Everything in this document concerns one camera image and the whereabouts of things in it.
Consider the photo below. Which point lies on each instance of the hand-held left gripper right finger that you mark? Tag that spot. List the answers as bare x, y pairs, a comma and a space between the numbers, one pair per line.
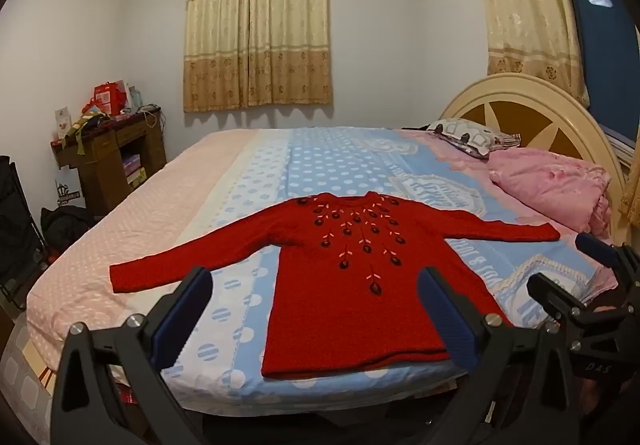
450, 320

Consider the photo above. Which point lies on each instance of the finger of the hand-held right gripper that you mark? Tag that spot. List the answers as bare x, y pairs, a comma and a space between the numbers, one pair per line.
595, 247
555, 295

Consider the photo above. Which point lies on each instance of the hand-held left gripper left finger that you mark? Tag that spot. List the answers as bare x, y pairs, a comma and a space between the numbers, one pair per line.
182, 320

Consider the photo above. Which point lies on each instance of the red knitted embroidered sweater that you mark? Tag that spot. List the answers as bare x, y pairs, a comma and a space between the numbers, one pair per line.
350, 315

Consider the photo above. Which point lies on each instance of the pink folded quilt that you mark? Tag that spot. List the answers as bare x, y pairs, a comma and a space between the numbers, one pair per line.
545, 185

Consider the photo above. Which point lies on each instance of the cream and brown headboard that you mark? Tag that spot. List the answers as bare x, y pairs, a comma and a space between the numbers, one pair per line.
550, 120

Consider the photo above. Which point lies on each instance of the black bag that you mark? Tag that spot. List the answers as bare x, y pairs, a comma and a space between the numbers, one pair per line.
65, 225

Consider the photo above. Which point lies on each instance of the white patterned pillow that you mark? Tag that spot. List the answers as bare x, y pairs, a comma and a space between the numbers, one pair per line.
465, 135

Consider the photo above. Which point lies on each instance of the white paper bag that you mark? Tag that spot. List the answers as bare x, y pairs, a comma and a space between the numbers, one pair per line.
67, 190

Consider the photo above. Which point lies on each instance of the brown wooden desk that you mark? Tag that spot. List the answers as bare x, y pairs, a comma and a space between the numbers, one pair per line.
102, 165

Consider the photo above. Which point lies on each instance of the black folding chair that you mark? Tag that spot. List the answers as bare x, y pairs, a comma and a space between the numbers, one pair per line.
17, 225

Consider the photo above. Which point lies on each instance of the bed with dotted sheet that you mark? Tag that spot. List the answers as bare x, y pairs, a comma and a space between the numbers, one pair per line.
310, 165

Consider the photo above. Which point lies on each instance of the green and yellow cloth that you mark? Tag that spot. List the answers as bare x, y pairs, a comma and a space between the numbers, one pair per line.
82, 130

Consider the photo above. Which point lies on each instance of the light blue bag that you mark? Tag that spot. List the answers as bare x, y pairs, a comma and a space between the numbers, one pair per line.
134, 97

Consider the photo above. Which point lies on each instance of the white card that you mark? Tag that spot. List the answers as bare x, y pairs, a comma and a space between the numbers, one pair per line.
63, 122

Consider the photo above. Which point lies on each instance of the red gift bag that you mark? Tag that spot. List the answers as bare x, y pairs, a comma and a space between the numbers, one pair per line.
107, 97

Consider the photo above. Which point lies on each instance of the beige patterned curtain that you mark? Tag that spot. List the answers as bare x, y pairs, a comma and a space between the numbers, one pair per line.
525, 10
255, 35

